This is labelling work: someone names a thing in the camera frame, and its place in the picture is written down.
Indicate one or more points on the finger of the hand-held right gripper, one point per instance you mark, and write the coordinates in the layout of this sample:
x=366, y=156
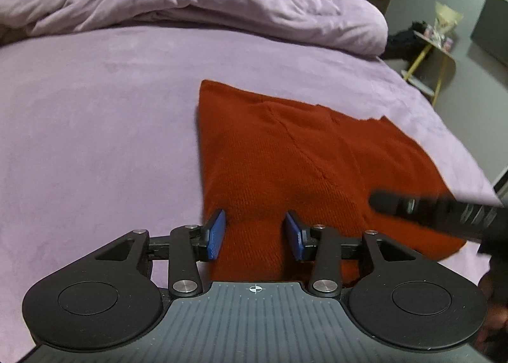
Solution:
x=401, y=204

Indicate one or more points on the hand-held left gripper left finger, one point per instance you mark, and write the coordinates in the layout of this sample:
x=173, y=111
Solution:
x=216, y=234

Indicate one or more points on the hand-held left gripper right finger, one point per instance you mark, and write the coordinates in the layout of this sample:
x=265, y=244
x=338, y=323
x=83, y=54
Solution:
x=294, y=234

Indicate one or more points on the red button cardigan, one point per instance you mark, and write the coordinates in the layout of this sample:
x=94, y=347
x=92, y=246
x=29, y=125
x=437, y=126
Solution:
x=301, y=172

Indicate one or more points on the yellow side table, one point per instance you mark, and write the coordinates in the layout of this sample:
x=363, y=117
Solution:
x=434, y=57

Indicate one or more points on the black bag by table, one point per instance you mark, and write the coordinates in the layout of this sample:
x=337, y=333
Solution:
x=403, y=43

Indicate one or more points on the cream paper bouquet wrap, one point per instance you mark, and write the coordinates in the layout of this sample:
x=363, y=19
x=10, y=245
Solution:
x=446, y=17

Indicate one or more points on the purple duvet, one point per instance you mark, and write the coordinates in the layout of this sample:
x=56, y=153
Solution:
x=190, y=5

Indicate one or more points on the wall television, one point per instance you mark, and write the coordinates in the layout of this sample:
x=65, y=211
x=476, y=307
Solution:
x=492, y=27

